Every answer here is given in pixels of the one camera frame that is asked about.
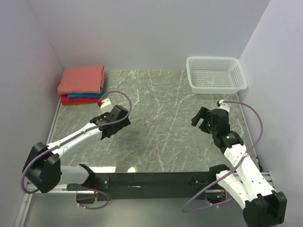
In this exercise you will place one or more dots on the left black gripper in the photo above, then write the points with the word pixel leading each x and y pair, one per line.
pixel 125 123

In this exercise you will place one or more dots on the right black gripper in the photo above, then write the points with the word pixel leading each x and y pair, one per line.
pixel 204 113

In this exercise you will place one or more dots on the salmon pink t shirt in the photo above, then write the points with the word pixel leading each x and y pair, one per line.
pixel 82 80

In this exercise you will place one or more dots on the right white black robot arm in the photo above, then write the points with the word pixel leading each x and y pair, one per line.
pixel 262 205

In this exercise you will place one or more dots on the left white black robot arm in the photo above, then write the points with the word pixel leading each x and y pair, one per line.
pixel 43 167

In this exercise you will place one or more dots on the white plastic basket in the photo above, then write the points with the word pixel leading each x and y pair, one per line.
pixel 215 75

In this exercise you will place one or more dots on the folded orange t shirt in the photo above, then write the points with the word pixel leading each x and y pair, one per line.
pixel 77 103

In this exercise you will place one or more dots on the folded blue t shirt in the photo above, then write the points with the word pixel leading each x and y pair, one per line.
pixel 86 95

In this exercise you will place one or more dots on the folded magenta t shirt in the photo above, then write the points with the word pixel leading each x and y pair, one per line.
pixel 64 99

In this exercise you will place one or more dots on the black base beam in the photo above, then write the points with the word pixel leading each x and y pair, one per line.
pixel 119 186

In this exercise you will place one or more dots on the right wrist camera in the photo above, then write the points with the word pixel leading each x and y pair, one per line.
pixel 220 115

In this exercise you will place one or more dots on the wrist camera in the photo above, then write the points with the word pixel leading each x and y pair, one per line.
pixel 220 115
pixel 109 112

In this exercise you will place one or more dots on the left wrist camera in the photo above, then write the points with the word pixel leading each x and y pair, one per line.
pixel 109 112

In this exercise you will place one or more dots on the aluminium rail frame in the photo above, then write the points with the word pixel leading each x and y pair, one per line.
pixel 215 196

